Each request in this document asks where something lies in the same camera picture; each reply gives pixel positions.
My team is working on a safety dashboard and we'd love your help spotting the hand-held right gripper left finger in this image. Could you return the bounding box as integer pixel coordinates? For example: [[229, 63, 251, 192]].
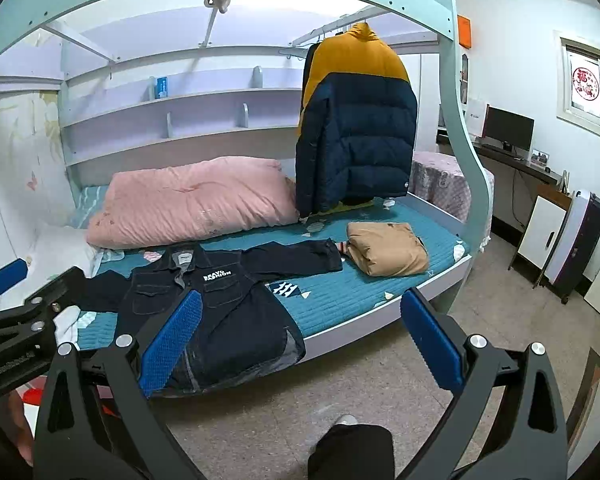
[[32, 290, 206, 480]]

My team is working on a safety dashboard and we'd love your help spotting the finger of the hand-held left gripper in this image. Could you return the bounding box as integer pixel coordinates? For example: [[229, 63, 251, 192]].
[[0, 258, 29, 306], [5, 266, 87, 322]]

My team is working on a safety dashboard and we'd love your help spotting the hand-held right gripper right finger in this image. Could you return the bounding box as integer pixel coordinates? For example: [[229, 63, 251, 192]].
[[400, 287, 568, 480]]

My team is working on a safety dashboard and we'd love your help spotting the dark denim jacket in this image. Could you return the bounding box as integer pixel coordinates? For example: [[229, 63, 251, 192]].
[[75, 239, 344, 396]]

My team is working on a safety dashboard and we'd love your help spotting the tan jacket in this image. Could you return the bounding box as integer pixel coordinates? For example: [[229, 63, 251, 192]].
[[346, 221, 430, 278]]

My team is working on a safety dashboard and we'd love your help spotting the person's left hand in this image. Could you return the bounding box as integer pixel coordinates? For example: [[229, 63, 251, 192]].
[[5, 390, 35, 468]]

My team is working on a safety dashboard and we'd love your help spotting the white bedding cloth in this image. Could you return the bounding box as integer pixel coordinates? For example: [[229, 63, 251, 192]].
[[0, 224, 103, 311]]

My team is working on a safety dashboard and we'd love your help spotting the teal quilted bed mat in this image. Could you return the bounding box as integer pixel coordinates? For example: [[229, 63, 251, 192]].
[[70, 185, 473, 351]]

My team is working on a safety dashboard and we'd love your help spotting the person's shoe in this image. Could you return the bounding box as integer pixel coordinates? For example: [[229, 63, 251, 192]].
[[325, 414, 359, 436]]

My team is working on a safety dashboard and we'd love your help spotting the person's leg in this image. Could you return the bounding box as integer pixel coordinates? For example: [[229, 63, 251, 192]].
[[307, 424, 396, 480]]

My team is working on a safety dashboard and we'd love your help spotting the pink pillow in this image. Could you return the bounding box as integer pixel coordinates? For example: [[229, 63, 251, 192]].
[[86, 156, 301, 250]]

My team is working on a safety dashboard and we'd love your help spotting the brown cabinet with white door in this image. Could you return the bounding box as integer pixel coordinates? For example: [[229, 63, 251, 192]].
[[510, 182, 573, 273]]

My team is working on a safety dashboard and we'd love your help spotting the pink patterned cloth cover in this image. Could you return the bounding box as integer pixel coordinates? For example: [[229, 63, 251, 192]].
[[411, 151, 495, 221]]

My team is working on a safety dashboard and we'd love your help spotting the wooden framed board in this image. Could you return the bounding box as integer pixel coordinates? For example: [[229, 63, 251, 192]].
[[565, 347, 600, 441]]

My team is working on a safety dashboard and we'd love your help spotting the dark suitcase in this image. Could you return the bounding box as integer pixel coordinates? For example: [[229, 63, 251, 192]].
[[544, 190, 600, 306]]

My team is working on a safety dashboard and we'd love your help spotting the dark wooden desk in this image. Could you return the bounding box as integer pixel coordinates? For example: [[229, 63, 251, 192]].
[[437, 129, 573, 196]]

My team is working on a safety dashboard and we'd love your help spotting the navy and yellow puffer jacket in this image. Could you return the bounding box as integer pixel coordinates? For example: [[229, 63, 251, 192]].
[[295, 22, 415, 218]]

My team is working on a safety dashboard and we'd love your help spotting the black computer monitor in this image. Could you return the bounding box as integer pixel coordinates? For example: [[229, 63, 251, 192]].
[[481, 106, 535, 154]]

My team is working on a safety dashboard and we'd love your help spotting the white box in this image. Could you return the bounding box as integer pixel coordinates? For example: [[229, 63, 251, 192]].
[[467, 99, 488, 138]]

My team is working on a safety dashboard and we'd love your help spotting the red paper window decal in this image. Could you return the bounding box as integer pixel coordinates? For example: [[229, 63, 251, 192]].
[[571, 67, 598, 103]]

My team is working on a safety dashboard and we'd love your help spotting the black cable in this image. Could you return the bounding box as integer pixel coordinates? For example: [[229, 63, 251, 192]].
[[510, 167, 526, 231]]

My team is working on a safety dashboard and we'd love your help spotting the white wall shelf unit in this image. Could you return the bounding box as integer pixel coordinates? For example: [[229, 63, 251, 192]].
[[60, 57, 306, 173]]

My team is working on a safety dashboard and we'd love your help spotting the window with white frame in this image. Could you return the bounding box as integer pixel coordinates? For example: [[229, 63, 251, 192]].
[[560, 35, 600, 146]]

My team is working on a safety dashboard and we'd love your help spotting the metal clothes rail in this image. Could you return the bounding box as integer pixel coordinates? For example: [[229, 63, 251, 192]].
[[289, 5, 381, 48]]

